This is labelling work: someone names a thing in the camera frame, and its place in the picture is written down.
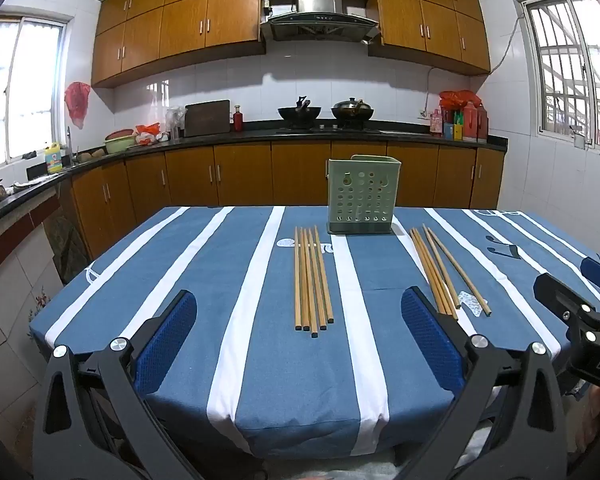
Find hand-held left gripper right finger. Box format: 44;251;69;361
401;286;568;480

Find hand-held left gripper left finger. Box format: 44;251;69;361
32;289;198;480

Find green perforated utensil holder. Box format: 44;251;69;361
326;155;402;236

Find blue white striped tablecloth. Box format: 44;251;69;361
28;205;600;461

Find wooden lower cabinets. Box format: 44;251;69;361
60;141;506;261

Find green basin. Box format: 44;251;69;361
104;135;137;155

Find orange white plastic bag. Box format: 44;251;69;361
135;123;162;145

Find yellow detergent bottle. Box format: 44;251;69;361
45;142;63;174

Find window with metal bars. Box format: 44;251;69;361
522;0;600;150

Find red crumpled plastic bag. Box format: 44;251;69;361
439;90;481;111

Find clear plastic bag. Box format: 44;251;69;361
166;106;187;140

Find black kitchen countertop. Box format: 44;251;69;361
0;120;509;236

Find dark wooden cutting board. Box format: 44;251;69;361
184;99;231;138

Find gas stove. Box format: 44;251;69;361
275;122;381;134

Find black wok with lid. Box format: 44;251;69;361
331;97;375;121

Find red hanging plastic bag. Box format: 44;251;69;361
64;81;91;128

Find steel range hood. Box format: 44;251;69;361
260;0;382;43

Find white wall cable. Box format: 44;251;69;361
490;15;524;73

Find black wok with handle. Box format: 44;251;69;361
278;95;324;122

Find window with white frame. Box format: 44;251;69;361
0;16;73;171

